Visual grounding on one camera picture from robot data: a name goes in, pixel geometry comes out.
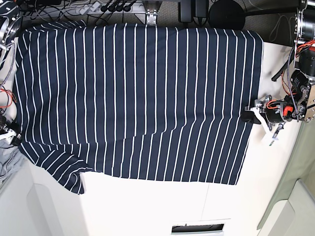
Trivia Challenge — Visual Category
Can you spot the aluminium frame post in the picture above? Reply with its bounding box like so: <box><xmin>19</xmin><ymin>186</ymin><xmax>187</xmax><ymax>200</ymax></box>
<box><xmin>142</xmin><ymin>0</ymin><xmax>162</xmax><ymax>26</ymax></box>

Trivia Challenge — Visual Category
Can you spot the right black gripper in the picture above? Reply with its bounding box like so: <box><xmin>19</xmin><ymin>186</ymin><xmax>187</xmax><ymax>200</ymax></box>
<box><xmin>0</xmin><ymin>115</ymin><xmax>22</xmax><ymax>146</ymax></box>

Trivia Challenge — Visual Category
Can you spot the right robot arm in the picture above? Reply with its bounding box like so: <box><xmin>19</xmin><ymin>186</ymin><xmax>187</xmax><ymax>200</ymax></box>
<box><xmin>0</xmin><ymin>0</ymin><xmax>22</xmax><ymax>146</ymax></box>

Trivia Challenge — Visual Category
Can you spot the white power strip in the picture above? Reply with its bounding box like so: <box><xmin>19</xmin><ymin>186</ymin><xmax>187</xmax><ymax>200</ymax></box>
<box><xmin>68</xmin><ymin>1</ymin><xmax>103</xmax><ymax>15</ymax></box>

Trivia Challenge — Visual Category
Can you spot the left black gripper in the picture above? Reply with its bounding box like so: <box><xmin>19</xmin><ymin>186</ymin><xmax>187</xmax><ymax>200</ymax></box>
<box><xmin>241</xmin><ymin>95</ymin><xmax>295</xmax><ymax>129</ymax></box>

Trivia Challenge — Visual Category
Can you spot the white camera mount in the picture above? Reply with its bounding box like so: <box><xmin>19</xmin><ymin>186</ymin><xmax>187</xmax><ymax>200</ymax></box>
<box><xmin>267</xmin><ymin>133</ymin><xmax>279</xmax><ymax>147</ymax></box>

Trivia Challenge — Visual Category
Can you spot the navy white striped t-shirt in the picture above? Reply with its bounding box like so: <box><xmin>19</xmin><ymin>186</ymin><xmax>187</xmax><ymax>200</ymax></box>
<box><xmin>14</xmin><ymin>23</ymin><xmax>263</xmax><ymax>194</ymax></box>

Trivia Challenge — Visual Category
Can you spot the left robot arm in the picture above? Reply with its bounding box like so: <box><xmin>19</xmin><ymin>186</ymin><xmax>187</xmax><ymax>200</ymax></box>
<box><xmin>241</xmin><ymin>0</ymin><xmax>315</xmax><ymax>131</ymax></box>

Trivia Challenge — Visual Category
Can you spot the white vent slot frame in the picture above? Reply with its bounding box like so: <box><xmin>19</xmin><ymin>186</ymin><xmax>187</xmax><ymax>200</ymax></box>
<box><xmin>170</xmin><ymin>224</ymin><xmax>224</xmax><ymax>236</ymax></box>

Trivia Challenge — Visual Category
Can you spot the grey cloth pile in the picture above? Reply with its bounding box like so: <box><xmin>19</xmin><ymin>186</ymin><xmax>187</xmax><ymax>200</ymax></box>
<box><xmin>0</xmin><ymin>141</ymin><xmax>25</xmax><ymax>187</ymax></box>

